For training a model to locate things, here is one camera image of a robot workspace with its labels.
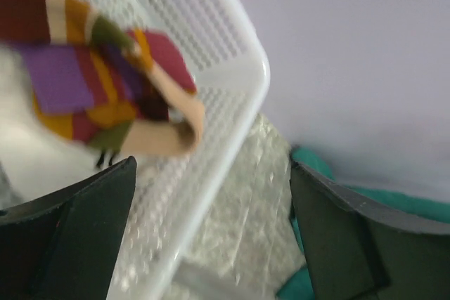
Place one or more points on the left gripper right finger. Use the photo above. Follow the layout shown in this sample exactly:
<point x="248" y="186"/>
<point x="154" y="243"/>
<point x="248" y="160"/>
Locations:
<point x="369" y="240"/>

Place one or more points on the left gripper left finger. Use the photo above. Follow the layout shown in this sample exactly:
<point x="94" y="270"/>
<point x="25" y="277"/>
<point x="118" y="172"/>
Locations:
<point x="64" y="245"/>

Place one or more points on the maroon orange striped sock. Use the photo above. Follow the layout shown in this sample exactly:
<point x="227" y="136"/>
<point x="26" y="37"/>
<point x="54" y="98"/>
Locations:
<point x="69" y="23"/>

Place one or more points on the green garment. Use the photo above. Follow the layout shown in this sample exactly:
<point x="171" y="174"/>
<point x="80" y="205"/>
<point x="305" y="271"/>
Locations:
<point x="316" y="191"/>

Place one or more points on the white plastic basket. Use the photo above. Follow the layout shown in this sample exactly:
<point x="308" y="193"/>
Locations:
<point x="232" y="75"/>

